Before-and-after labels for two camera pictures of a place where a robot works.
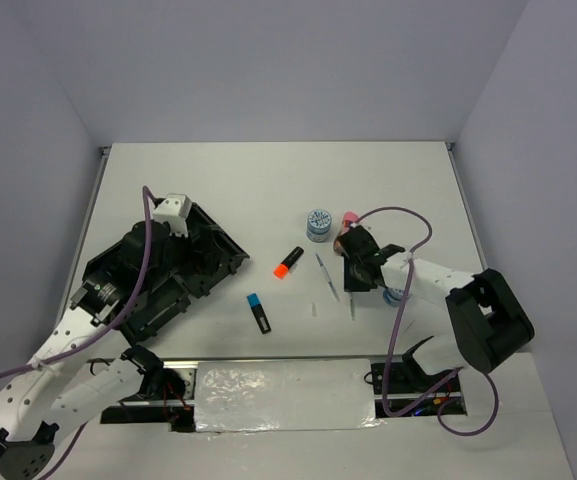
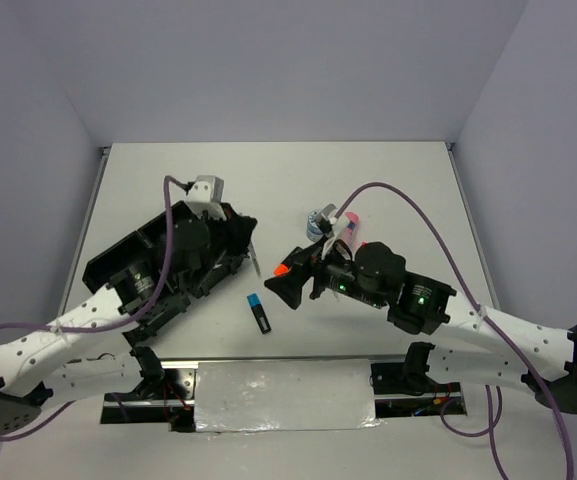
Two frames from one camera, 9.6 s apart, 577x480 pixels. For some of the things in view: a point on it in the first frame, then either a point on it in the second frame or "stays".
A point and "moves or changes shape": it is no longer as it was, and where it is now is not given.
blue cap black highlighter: x=259 y=313 stays
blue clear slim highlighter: x=327 y=277 moves or changes shape
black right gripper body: x=353 y=281 to x=335 y=272
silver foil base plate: x=284 y=395 stays
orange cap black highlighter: x=281 y=270 stays
